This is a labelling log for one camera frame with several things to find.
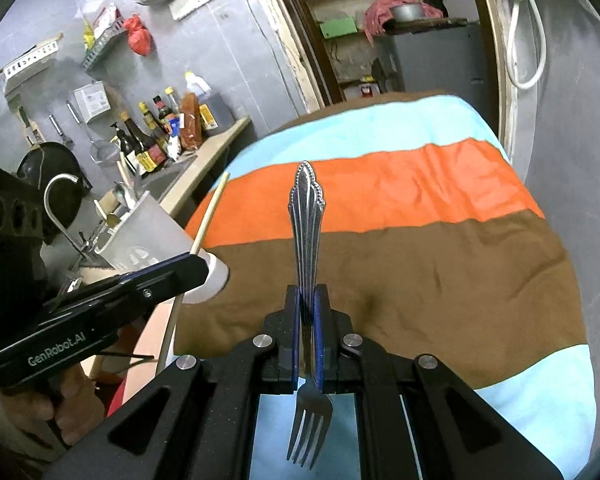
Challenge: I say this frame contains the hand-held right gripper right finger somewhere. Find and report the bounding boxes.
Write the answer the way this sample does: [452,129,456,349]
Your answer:
[312,284,563,480]

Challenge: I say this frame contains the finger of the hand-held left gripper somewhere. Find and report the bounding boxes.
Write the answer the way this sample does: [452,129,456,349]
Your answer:
[120,252,211,308]

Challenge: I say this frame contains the yellow label soy sauce bottle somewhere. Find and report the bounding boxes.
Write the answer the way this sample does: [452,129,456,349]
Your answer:
[120,111,160,174]

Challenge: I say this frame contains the dark pump bottle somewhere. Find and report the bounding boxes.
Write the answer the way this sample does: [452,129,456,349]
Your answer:
[110,122,137,172]

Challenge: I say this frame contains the green box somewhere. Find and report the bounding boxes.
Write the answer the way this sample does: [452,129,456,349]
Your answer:
[319,16,359,39]

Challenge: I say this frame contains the red cloth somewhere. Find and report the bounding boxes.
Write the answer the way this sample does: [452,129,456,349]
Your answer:
[364,0,447,44]

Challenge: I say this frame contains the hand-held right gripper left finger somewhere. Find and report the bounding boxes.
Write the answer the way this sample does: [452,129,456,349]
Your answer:
[45,284,301,480]

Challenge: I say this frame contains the small metal pot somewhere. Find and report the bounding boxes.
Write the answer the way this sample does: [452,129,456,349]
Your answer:
[389,2,424,23]

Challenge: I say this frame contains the yellow cap dark bottle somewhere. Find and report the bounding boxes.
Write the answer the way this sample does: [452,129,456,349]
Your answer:
[138,101,169,167]

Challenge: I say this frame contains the ornate metal fork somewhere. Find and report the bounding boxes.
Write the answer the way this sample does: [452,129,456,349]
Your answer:
[285,160,334,467]

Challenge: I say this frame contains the hanging metal strainer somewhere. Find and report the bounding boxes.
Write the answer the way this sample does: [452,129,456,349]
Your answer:
[65,100,117,164]

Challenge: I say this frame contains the white wall box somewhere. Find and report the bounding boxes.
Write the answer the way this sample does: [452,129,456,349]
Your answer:
[72,82,113,124]

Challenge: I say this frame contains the large oil jug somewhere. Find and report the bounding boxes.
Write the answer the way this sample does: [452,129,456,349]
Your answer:
[184,70,237,132]

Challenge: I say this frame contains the striped blanket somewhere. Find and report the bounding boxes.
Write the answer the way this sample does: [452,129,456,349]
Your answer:
[174,91,599,480]

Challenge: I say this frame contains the white wall socket panel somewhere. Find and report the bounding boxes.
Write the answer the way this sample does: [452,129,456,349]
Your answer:
[169,0,219,22]

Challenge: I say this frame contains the blue white packet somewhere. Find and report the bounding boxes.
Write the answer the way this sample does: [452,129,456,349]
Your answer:
[166,114,187,162]

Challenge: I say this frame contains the white plastic utensil holder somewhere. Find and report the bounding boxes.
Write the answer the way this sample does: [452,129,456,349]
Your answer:
[99,191,230,306]

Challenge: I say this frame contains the hanging metal utensil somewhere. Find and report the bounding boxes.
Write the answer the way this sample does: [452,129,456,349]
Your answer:
[47,112,76,150]

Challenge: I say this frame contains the red label dark bottle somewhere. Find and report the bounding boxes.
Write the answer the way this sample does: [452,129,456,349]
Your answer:
[152,95,175,134]

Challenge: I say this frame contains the grey cabinet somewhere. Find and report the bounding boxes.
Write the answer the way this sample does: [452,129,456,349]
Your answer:
[379,21,487,97]

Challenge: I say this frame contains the long wooden chopstick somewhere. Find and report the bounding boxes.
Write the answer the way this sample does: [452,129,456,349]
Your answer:
[156,171,231,377]

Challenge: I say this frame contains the white wall basket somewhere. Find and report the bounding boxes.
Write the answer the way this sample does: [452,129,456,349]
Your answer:
[0,34,65,97]

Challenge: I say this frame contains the black bag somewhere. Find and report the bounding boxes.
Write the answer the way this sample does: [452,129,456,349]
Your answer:
[411,0,449,19]

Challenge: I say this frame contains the white hose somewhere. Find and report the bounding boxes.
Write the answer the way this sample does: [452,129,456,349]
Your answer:
[499,0,549,92]

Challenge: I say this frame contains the person's left hand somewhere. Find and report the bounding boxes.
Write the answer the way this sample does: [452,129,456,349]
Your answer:
[0,357,107,450]

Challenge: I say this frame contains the black wok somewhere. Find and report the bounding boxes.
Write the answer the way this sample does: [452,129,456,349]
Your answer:
[17,141,94,243]

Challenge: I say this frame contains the red white packet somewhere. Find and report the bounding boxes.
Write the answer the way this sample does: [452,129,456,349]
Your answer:
[93,2,119,41]

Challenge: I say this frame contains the metal faucet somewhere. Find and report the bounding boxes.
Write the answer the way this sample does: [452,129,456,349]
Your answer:
[43,173,102,263]

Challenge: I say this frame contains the red plastic bag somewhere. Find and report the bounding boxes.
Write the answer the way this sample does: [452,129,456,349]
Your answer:
[123,14,154,58]

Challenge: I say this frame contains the wooden door frame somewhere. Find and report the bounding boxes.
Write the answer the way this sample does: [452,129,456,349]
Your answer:
[256,0,520,147]

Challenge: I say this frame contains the white chopsticks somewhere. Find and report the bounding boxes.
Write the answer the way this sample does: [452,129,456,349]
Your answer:
[117,151,144,194]

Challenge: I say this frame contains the grey metal wall shelf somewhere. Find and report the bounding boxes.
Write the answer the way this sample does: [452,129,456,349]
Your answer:
[81,19,127,72]

